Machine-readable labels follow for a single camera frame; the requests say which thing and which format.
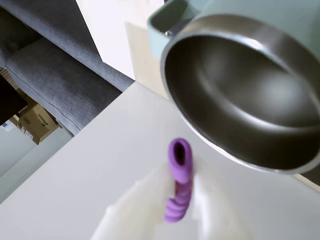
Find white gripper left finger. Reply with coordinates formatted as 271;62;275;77
89;159;176;240

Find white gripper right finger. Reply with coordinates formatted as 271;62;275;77
191;162;235;240

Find purple ribbed pen grip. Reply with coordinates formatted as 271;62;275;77
163;138;195;224

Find pale green steel mug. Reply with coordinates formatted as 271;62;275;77
146;0;320;177

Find brown cardboard box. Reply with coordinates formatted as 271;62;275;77
15;101;63;146

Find grey fabric sofa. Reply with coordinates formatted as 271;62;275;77
0;0;136;137

